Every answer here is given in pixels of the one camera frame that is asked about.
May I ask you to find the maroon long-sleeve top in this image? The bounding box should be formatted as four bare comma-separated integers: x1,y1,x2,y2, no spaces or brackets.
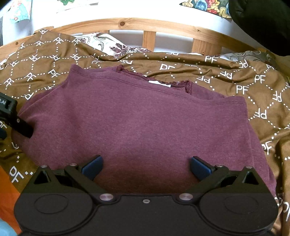
12,63,277,198

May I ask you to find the brown PF patterned blanket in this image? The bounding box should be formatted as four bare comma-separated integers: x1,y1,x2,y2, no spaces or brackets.
1,29,289,235

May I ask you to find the orange and blue blanket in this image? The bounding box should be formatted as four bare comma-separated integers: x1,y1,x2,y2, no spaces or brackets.
1,167,21,235

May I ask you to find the small curled anime poster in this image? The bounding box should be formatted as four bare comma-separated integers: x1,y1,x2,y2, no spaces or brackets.
7,0,32,23

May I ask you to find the anime girl poster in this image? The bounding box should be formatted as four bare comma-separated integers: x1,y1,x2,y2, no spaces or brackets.
59,0,74,5

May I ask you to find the black puffer jacket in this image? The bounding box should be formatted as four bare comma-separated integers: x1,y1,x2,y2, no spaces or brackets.
229,1,289,56

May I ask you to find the colourful landscape poster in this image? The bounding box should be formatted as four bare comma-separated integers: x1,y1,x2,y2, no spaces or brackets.
180,0,231,19

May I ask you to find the wooden bed frame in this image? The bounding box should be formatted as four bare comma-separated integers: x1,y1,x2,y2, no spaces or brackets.
0,18,290,62

